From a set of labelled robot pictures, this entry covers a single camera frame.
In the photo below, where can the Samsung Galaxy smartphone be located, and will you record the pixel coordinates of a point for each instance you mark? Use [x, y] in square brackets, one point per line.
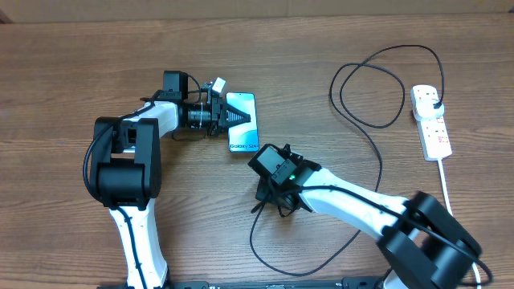
[243, 138]

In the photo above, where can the white power strip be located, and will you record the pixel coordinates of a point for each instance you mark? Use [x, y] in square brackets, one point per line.
[432, 133]

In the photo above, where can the white charger plug adapter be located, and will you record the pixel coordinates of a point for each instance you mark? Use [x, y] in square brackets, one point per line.
[427, 109]

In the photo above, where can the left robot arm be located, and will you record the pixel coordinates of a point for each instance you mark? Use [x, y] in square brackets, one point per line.
[122, 166]

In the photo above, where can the brown cardboard backdrop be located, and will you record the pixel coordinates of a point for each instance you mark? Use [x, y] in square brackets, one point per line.
[42, 11]

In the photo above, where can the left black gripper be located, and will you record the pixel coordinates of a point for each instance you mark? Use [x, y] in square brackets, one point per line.
[218, 111]

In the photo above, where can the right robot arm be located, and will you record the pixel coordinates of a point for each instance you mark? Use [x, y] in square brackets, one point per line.
[425, 246]

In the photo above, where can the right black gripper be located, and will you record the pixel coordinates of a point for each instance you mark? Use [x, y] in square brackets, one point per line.
[263, 195]

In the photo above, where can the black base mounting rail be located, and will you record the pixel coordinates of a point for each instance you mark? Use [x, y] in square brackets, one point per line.
[363, 282]

